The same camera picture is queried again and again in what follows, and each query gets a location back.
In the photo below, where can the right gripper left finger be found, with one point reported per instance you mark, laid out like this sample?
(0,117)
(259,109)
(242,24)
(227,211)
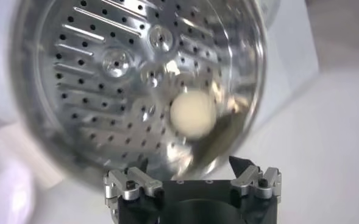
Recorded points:
(136,179)

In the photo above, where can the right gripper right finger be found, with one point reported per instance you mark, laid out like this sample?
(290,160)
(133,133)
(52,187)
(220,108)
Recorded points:
(249,176)

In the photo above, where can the white steamed baozi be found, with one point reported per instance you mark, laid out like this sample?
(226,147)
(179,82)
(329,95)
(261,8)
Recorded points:
(193,114)

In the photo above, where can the stainless steel steamer basket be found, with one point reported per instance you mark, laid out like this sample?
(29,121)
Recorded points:
(106,91)

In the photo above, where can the white round plate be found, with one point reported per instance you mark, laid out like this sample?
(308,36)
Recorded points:
(8,194)

